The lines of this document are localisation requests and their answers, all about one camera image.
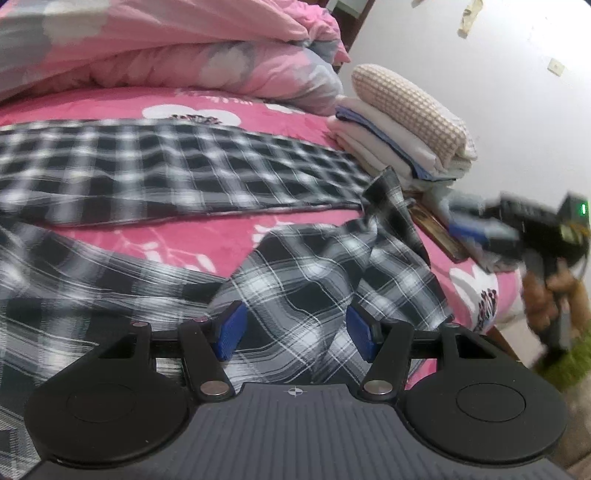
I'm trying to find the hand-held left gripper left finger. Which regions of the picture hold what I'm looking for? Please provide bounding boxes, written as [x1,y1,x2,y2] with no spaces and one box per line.
[95,301,246,401]

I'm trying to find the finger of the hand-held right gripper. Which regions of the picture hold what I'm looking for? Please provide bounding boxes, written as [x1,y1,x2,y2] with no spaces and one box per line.
[450,196,502,221]
[445,220,522,254]

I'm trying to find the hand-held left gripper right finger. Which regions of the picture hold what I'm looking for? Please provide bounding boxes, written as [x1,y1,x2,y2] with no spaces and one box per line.
[346,305,497,401]

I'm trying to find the black white plaid pants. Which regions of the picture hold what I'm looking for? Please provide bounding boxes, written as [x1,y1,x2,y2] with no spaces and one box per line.
[0,117,455,480]

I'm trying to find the person's right hand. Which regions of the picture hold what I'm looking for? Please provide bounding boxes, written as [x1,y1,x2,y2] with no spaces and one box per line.
[524,267,583,334]

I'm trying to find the dark brown flat board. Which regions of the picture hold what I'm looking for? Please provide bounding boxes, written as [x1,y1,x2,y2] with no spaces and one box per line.
[410,202,468,263]

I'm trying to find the purple folded garment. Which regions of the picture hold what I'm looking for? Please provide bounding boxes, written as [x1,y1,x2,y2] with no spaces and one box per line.
[335,106,446,180]

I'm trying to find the green floor mat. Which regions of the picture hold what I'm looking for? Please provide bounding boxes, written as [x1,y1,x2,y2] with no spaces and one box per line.
[533,344,591,395]

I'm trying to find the pink floral bed sheet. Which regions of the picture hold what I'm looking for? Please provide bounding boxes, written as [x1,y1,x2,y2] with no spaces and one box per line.
[0,84,527,335]

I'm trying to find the pink grey floral duvet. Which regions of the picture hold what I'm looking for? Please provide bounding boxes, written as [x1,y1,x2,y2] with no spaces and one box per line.
[0,0,352,117]

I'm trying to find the yellow wall sticker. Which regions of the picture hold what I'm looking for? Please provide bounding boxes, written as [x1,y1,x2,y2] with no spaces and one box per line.
[457,0,484,36]

